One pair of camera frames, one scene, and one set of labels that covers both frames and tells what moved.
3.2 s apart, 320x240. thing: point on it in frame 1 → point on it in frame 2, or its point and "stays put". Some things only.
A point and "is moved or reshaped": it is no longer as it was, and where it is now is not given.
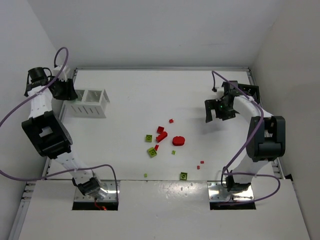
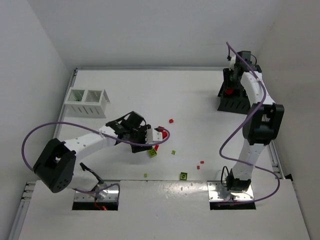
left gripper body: x=64 y=90 → x=139 y=148
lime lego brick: x=151 y=152 stays put
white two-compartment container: x=90 y=103 stays put
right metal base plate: x=217 y=193 stays put
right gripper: x=215 y=107 → x=233 y=94
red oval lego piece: x=178 y=141 is moved or reshaped
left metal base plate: x=113 y=188 stays put
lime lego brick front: x=183 y=176 stays put
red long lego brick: x=161 y=136 stays put
